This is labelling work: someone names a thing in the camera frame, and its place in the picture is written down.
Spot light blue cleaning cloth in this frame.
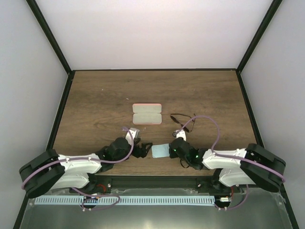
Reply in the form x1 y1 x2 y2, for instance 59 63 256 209
151 144 170 158

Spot black sunglasses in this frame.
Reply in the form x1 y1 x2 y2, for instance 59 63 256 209
170 113 195 133

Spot pink glasses case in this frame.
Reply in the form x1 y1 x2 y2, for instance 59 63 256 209
132 104 162 125

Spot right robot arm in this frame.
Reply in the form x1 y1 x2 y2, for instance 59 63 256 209
169 137 286 192

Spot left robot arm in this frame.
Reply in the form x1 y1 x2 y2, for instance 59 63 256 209
19 137 152 198

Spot light blue slotted strip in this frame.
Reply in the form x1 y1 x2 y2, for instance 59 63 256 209
34 195 215 206

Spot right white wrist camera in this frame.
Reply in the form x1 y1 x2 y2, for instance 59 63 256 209
173 130 186 141

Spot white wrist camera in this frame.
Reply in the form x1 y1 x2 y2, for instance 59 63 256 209
125 128 140 145
173 130 186 141

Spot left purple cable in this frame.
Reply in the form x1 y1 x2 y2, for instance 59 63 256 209
22 127 134 212

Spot purple cable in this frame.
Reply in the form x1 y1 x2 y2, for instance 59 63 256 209
22 127 134 212
177 115 286 210

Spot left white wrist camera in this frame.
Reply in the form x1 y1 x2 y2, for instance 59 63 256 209
125 128 140 145

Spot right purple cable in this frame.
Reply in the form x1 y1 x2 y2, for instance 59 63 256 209
177 115 286 210

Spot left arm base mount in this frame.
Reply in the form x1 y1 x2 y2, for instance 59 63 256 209
77 174 112 194

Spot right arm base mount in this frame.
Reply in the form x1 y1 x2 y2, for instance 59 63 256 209
196 176 239 195

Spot black aluminium frame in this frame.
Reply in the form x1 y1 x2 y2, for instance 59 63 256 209
14 0 300 229

